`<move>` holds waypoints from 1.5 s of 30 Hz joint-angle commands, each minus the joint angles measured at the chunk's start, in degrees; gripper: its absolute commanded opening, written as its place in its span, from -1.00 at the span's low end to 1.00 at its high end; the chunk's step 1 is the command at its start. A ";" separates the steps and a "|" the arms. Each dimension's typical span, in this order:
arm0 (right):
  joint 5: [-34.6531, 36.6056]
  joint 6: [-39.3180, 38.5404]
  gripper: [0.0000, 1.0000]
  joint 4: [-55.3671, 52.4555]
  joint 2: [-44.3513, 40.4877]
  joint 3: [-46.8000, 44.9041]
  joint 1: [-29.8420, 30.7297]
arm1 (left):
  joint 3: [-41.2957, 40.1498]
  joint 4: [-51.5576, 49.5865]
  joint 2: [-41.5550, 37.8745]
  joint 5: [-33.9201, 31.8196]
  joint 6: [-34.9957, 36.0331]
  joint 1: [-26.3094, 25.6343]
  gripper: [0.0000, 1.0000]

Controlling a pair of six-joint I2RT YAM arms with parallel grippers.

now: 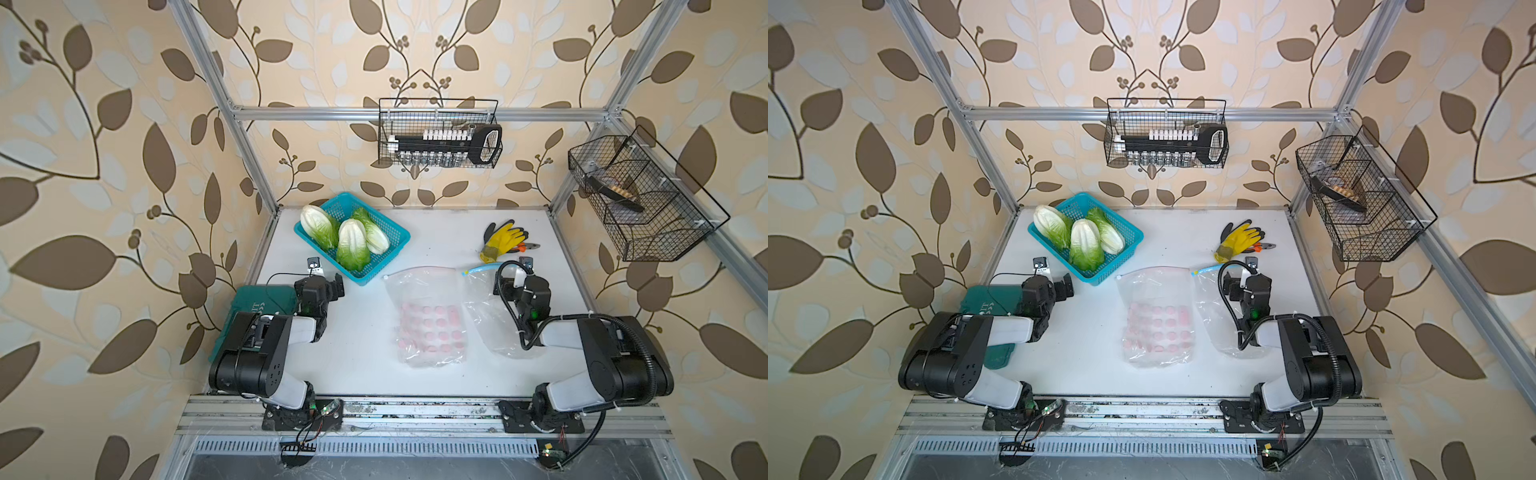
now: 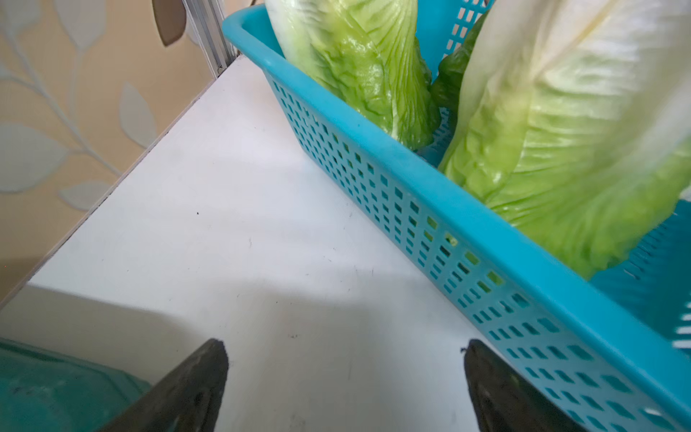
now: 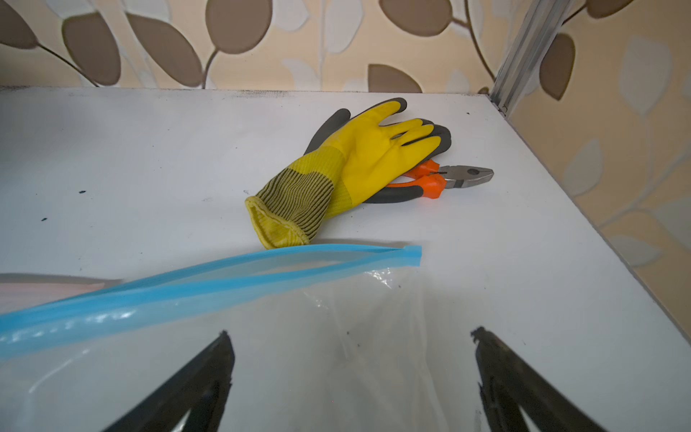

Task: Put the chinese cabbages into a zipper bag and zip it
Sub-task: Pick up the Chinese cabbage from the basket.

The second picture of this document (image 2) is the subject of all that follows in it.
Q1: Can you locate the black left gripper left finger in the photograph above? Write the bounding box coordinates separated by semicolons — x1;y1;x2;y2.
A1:
101;338;230;431

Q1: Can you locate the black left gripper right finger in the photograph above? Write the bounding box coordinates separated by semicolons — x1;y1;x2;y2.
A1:
464;338;584;432

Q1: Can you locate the large chinese cabbage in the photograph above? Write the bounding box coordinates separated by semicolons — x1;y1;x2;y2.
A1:
439;1;690;279

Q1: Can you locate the small chinese cabbage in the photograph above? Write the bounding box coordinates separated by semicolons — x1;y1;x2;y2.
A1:
266;0;441;150

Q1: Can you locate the teal perforated plastic basket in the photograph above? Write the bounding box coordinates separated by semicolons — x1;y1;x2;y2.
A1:
222;5;690;431

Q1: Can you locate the dark green vegetable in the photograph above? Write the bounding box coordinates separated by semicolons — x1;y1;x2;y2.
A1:
431;14;489;130

